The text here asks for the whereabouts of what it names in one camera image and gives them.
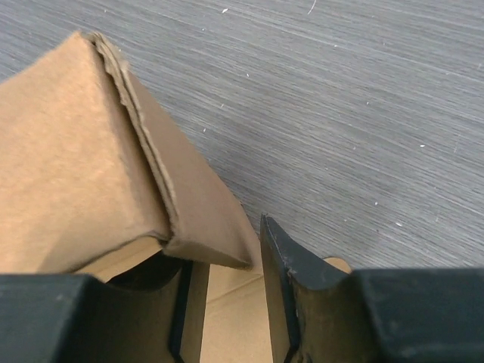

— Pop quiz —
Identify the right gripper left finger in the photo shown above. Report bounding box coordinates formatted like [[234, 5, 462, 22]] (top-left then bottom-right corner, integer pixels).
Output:
[[1, 259, 193, 362]]

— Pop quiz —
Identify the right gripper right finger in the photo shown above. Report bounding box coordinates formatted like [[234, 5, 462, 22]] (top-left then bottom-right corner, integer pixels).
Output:
[[260, 216, 483, 362]]

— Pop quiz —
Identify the brown cardboard box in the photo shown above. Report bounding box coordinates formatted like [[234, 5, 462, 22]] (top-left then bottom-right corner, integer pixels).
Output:
[[0, 30, 352, 363]]

